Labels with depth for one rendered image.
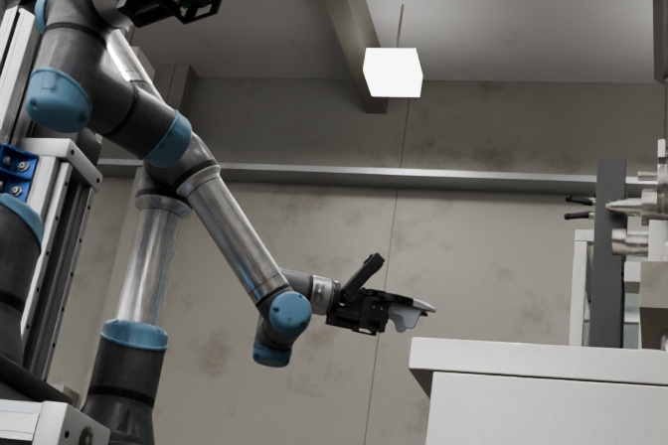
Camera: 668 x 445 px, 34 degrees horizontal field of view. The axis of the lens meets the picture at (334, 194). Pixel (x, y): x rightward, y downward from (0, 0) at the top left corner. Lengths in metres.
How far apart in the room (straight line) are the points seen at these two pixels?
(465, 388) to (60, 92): 0.57
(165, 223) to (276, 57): 8.73
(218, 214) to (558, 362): 0.94
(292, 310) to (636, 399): 0.88
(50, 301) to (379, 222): 8.46
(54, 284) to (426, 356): 0.74
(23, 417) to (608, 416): 0.67
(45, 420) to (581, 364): 0.62
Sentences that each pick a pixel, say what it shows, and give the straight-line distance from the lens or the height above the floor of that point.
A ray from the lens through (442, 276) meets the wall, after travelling 9.88.
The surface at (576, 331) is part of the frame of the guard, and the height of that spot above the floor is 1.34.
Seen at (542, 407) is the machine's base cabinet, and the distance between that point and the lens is 1.25.
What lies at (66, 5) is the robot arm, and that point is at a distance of 1.34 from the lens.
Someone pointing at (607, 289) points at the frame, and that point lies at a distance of 1.92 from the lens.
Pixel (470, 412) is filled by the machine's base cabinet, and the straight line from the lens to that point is 1.26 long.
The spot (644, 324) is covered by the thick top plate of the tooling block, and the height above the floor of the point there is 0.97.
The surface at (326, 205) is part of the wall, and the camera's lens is 10.36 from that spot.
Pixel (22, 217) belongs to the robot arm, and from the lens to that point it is 1.51.
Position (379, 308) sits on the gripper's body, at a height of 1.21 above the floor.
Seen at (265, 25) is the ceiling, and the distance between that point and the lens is 10.38.
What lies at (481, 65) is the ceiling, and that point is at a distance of 10.50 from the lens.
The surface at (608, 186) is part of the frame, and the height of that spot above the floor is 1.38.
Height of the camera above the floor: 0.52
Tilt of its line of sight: 24 degrees up
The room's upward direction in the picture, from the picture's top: 9 degrees clockwise
